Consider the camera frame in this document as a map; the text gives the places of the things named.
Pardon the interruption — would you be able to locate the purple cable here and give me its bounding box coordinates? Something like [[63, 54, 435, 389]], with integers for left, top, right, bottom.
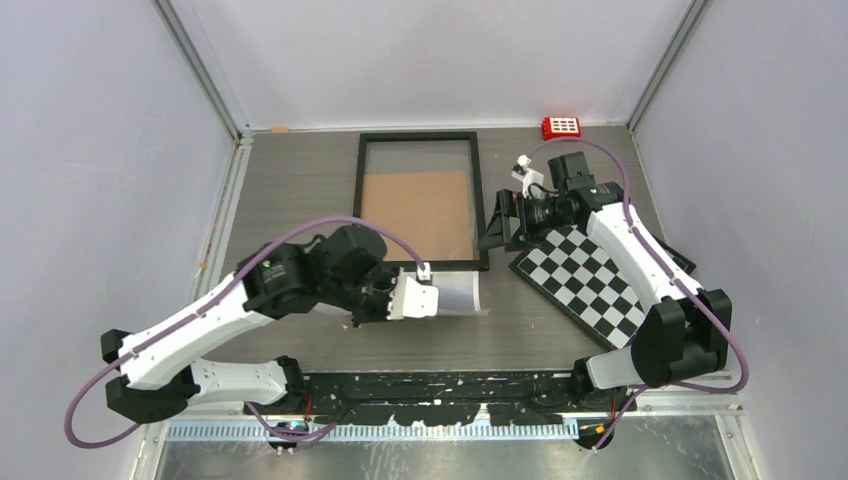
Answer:
[[526, 137, 751, 454], [63, 215, 433, 454]]

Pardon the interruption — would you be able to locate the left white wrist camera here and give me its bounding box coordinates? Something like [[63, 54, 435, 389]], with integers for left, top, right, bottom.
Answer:
[[386, 262, 439, 321]]

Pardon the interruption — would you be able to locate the black picture frame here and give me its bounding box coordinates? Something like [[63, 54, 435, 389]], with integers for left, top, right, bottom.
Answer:
[[352, 130, 490, 272]]

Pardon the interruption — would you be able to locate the landscape photo print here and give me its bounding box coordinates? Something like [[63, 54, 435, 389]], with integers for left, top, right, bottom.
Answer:
[[432, 271, 490, 317]]

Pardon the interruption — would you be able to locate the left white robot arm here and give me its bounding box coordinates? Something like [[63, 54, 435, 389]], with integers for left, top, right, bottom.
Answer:
[[101, 225, 396, 424]]

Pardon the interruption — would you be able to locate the red toy brick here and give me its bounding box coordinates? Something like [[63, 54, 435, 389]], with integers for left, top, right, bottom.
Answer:
[[541, 116, 582, 141]]

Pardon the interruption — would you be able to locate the aluminium rail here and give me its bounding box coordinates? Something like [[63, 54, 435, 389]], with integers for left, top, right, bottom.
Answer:
[[162, 370, 743, 447]]

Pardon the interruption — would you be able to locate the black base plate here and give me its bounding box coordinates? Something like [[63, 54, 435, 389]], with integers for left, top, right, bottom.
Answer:
[[255, 370, 628, 427]]

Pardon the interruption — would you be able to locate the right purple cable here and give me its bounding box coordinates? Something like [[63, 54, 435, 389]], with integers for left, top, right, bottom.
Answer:
[[526, 137, 751, 454]]

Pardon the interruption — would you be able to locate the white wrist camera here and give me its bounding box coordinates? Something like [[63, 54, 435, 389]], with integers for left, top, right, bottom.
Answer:
[[386, 262, 439, 321], [511, 155, 545, 199]]

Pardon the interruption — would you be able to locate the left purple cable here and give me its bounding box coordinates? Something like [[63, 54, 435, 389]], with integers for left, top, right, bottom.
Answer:
[[63, 215, 433, 454]]

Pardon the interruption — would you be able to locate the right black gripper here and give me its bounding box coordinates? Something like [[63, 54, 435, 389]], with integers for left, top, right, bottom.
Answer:
[[478, 188, 573, 253]]

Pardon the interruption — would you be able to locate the brown fibreboard backing board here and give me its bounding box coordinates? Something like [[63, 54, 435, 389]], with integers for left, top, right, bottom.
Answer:
[[361, 171, 475, 261]]

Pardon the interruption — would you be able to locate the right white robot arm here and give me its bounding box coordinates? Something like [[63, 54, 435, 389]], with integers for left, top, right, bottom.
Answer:
[[478, 152, 735, 411]]

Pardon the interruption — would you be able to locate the black white checkerboard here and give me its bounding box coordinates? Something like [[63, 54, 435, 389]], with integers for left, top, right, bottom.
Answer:
[[508, 225, 698, 350]]

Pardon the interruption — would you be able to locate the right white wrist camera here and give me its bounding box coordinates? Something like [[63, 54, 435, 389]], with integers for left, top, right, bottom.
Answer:
[[511, 155, 545, 199]]

